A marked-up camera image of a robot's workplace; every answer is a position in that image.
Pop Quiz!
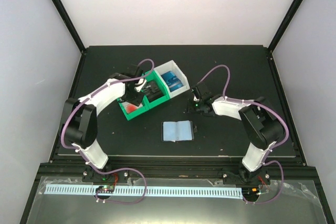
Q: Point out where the black card stack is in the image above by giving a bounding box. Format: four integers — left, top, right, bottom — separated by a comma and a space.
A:
142, 81, 163, 102

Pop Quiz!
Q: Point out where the right black frame post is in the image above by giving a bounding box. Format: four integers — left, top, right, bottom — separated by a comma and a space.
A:
268, 0, 303, 53

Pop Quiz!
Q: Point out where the blue slotted cable duct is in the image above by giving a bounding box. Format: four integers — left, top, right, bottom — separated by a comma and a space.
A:
44, 184, 243, 199

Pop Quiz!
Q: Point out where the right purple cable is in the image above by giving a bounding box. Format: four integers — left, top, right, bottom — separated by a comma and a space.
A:
195, 64, 290, 206

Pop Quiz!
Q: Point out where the green bin with black cards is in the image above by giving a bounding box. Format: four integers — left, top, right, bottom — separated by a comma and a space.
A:
141, 70, 170, 110

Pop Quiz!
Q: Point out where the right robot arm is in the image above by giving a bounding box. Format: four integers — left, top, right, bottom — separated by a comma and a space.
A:
188, 82, 289, 184

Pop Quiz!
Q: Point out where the right controller board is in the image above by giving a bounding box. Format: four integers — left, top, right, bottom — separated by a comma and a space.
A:
242, 187, 261, 195

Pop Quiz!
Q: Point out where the left controller board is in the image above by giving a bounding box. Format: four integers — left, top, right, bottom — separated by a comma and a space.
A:
96, 185, 115, 195

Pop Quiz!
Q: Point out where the red white card stack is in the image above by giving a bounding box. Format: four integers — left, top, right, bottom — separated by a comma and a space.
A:
124, 103, 143, 114

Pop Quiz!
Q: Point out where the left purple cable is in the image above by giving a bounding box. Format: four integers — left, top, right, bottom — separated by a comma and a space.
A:
60, 59, 155, 205

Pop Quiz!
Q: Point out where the left black frame post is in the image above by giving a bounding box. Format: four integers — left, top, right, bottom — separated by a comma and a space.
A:
51, 0, 86, 53

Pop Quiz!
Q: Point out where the black frame post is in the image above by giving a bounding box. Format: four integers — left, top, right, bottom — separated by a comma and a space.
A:
268, 0, 303, 53
51, 0, 86, 53

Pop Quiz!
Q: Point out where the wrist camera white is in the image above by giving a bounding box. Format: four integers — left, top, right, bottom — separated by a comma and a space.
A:
134, 78, 147, 92
193, 95, 199, 102

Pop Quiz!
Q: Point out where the green bin with red cards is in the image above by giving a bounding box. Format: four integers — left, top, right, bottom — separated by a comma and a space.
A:
117, 97, 150, 121

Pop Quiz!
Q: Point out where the blue card stack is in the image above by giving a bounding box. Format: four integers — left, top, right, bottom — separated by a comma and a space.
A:
161, 71, 183, 92

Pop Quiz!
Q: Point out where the black card holder wallet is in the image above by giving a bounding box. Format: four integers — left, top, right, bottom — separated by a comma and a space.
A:
161, 121, 197, 143

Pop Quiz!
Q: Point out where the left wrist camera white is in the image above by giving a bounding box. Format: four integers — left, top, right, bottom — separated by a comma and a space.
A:
134, 78, 147, 92

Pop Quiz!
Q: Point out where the controller board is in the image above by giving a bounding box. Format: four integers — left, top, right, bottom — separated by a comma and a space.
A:
96, 185, 115, 195
242, 187, 261, 195

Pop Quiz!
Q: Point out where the purple cable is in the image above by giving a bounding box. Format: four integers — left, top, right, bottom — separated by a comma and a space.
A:
60, 59, 155, 205
195, 64, 290, 206

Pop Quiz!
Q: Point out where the white bin with blue cards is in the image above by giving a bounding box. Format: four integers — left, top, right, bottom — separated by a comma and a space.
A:
154, 60, 190, 98

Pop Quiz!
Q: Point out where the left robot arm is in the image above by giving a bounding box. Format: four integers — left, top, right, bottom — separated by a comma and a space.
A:
59, 66, 146, 182

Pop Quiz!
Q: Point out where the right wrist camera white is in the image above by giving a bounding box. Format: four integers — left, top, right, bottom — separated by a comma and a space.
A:
193, 95, 199, 102

